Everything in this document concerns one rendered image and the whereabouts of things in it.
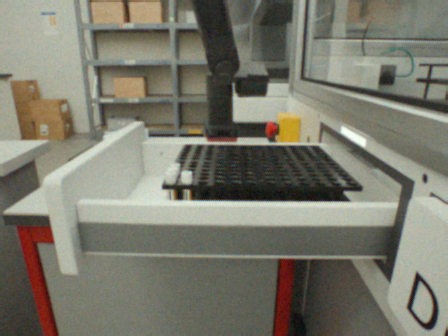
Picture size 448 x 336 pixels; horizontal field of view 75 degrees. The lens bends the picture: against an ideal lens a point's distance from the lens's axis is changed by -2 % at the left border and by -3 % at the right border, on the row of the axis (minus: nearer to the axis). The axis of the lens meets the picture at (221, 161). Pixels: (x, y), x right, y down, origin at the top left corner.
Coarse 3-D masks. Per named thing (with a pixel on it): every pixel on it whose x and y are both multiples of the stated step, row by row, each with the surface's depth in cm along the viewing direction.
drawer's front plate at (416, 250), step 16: (416, 208) 23; (432, 208) 21; (416, 224) 23; (432, 224) 21; (416, 240) 23; (432, 240) 21; (400, 256) 25; (416, 256) 23; (432, 256) 21; (400, 272) 25; (432, 272) 21; (400, 288) 25; (432, 288) 21; (400, 304) 25; (416, 304) 23; (432, 304) 21; (400, 320) 25
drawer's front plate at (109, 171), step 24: (120, 144) 43; (72, 168) 30; (96, 168) 35; (120, 168) 43; (48, 192) 27; (72, 192) 29; (96, 192) 35; (120, 192) 43; (72, 216) 29; (72, 240) 29; (72, 264) 30
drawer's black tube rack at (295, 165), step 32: (192, 160) 41; (224, 160) 41; (256, 160) 41; (288, 160) 43; (320, 160) 41; (192, 192) 39; (224, 192) 38; (256, 192) 38; (288, 192) 38; (320, 192) 39
